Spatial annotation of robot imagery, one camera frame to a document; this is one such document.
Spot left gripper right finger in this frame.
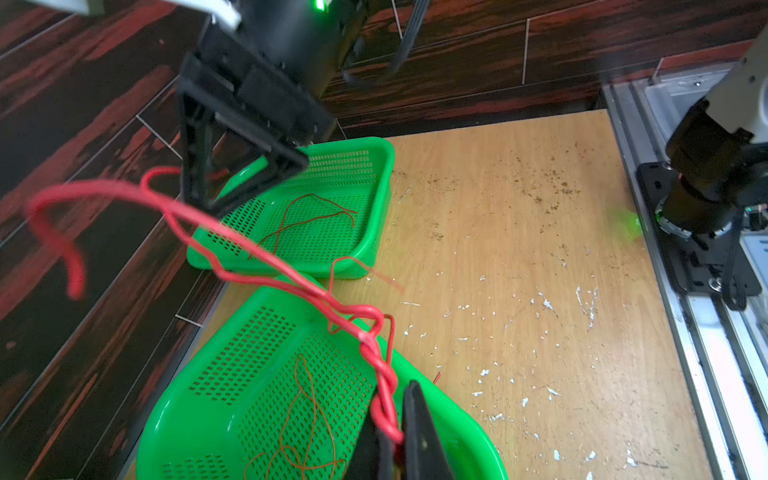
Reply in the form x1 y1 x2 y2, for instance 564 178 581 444
402 380 454 480

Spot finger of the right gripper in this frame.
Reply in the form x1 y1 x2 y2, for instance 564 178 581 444
206 134 309 218
177 77 214 207

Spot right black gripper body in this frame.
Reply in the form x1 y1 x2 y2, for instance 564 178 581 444
180 17 336 150

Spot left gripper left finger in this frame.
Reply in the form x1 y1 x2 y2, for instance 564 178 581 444
343 408 396 480

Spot dark red cable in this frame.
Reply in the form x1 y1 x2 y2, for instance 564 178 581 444
248 193 360 260

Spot orange cable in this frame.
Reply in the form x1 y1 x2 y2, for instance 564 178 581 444
242 352 349 480

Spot thin red cable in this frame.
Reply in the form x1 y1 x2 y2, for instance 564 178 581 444
326 256 442 385

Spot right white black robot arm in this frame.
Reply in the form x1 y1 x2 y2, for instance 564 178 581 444
177 0 430 218

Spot right green plastic basket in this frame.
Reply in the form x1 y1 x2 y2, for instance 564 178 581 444
221 137 395 279

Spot green plastic basket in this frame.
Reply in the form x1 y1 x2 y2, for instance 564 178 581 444
136 272 510 480
221 137 395 279

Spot middle green plastic basket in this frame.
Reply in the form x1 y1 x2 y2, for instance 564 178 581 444
136 272 510 480

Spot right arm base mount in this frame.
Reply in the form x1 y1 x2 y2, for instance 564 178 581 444
636 32 767 311

